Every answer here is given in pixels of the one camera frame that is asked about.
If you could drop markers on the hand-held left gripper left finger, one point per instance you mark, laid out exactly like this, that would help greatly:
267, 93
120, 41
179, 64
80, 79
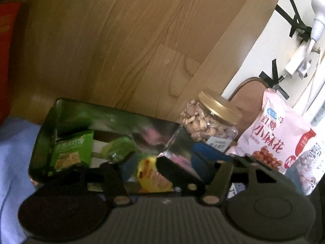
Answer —
128, 169

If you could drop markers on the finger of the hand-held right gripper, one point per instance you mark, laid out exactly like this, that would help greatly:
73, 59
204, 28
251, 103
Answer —
180, 176

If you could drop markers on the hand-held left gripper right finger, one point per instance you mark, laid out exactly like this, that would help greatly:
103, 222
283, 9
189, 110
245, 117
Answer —
208, 153

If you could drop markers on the yellow snack packet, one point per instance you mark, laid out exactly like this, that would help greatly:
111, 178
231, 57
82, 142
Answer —
148, 175

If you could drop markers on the pale green leaf-print packet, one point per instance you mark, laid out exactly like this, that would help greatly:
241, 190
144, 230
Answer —
119, 147

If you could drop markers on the green snack packet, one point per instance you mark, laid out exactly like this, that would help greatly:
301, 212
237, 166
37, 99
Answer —
69, 152

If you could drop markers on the black tin box sheep print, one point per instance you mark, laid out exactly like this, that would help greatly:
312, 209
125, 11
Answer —
83, 117

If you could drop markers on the clear nut jar gold lid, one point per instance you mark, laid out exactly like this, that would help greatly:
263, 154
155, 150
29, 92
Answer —
205, 124

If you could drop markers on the brown chair back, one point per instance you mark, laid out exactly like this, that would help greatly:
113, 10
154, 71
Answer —
245, 99

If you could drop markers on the pink snack bag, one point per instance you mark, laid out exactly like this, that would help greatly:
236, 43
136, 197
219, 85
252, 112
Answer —
276, 137

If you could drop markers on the black tape strip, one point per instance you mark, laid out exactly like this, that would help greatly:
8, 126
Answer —
275, 68
295, 20
280, 90

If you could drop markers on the black white patterned bag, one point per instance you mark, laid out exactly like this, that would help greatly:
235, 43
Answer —
307, 165

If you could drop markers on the blue printed bedsheet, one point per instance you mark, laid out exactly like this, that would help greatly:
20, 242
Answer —
15, 152

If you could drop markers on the wood-grain board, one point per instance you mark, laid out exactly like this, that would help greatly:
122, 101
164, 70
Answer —
127, 43

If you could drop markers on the white charger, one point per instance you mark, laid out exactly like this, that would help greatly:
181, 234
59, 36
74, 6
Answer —
297, 62

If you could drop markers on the red box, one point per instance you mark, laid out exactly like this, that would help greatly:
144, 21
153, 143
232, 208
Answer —
6, 56

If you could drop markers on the white power plug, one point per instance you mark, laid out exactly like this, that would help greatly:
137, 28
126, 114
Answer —
319, 17

